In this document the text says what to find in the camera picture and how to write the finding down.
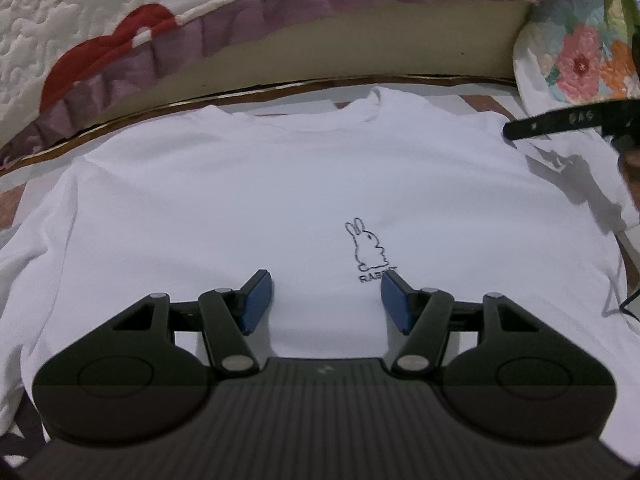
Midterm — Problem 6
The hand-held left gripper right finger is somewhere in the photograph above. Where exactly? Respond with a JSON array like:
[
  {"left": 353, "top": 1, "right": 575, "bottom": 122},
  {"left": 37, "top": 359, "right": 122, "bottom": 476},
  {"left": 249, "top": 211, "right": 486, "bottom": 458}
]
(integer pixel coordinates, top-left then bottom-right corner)
[{"left": 380, "top": 275, "right": 544, "bottom": 375}]

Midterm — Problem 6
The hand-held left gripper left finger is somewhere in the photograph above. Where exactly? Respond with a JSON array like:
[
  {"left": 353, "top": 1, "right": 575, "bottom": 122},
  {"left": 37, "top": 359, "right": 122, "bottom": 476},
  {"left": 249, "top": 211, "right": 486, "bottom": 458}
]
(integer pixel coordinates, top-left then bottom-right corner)
[{"left": 112, "top": 269, "right": 274, "bottom": 377}]

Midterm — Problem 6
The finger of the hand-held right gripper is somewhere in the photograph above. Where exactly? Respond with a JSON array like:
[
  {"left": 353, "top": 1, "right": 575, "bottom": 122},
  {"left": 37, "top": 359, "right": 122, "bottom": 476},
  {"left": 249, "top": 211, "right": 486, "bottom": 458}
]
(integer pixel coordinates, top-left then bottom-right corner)
[{"left": 502, "top": 100, "right": 640, "bottom": 157}]

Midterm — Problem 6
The white rabbit print t-shirt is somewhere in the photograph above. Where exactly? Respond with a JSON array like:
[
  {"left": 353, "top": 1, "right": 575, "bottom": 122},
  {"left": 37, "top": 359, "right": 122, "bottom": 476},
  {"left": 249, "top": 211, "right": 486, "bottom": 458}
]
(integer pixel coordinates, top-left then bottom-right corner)
[{"left": 0, "top": 86, "right": 630, "bottom": 442}]

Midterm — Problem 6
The person's right hand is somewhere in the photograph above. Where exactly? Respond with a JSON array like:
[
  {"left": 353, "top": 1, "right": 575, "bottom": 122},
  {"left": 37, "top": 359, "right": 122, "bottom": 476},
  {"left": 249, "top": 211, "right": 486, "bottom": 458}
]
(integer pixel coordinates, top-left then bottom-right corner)
[{"left": 618, "top": 146, "right": 640, "bottom": 183}]

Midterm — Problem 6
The floral quilted cushion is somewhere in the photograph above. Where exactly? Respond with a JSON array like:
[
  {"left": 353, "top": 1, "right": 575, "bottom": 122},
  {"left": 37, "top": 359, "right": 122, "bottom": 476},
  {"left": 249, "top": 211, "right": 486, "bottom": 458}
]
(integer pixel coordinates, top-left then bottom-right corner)
[{"left": 512, "top": 0, "right": 640, "bottom": 111}]

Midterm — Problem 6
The white quilted red print bedspread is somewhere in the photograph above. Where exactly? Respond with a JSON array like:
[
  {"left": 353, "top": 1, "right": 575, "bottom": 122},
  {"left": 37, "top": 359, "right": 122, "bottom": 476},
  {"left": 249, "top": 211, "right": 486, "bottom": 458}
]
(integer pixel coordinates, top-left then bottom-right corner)
[{"left": 0, "top": 0, "right": 621, "bottom": 171}]

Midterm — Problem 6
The black cable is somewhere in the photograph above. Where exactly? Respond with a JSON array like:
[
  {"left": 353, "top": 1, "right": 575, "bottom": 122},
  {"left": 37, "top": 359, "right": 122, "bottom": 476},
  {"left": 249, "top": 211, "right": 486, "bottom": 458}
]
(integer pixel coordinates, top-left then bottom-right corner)
[{"left": 618, "top": 284, "right": 640, "bottom": 322}]

